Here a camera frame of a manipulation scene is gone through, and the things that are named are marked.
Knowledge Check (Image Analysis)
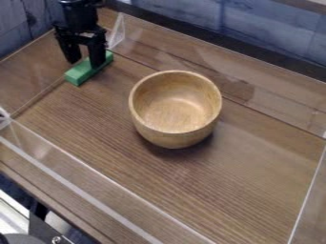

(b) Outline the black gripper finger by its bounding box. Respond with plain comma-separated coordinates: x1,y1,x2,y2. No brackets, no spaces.
87,33,106,69
55,33,82,64

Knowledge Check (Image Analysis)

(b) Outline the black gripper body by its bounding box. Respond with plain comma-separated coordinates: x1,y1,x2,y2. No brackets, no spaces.
54,0,106,38

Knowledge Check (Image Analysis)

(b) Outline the green rectangular block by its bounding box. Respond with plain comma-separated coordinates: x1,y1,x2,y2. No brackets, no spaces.
64,51,114,87

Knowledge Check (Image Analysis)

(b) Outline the wooden bowl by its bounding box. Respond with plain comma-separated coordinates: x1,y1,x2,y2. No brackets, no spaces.
128,70,223,149

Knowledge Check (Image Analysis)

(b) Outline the clear acrylic corner bracket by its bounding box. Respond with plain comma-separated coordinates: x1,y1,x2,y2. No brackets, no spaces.
106,13,124,50

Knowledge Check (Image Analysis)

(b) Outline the clear acrylic enclosure wall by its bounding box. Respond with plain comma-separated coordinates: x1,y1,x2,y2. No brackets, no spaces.
0,108,326,244

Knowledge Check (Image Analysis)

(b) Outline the black metal bracket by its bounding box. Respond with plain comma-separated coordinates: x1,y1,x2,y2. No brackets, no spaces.
27,212,87,244

